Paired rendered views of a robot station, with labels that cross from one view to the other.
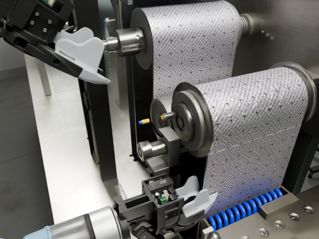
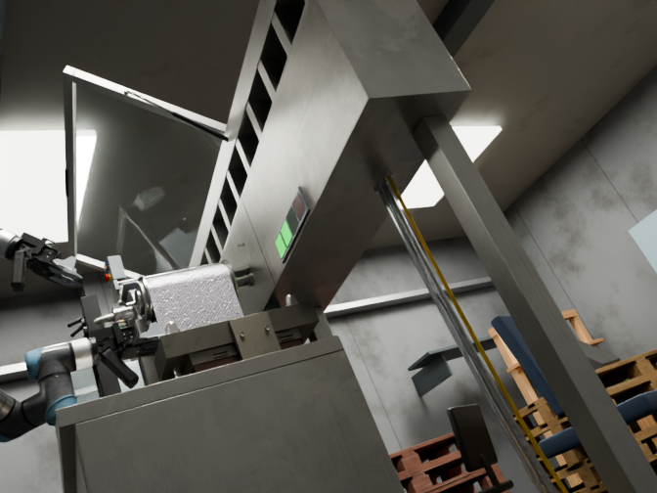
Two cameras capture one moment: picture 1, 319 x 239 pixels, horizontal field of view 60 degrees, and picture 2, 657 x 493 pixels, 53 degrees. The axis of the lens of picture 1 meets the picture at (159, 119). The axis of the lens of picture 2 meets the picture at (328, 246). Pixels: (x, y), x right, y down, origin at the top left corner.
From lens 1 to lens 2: 1.74 m
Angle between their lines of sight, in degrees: 57
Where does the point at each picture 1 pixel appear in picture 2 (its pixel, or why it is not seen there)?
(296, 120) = (225, 283)
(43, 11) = (47, 249)
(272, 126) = (201, 286)
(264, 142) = (200, 296)
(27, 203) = not seen: outside the picture
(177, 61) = not seen: hidden behind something
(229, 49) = not seen: hidden behind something
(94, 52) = (70, 261)
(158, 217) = (114, 331)
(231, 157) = (174, 306)
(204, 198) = (156, 330)
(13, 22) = (33, 251)
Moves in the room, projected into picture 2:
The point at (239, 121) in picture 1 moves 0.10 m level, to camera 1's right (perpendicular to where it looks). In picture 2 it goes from (168, 282) to (201, 268)
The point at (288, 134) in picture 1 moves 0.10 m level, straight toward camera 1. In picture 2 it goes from (224, 292) to (198, 289)
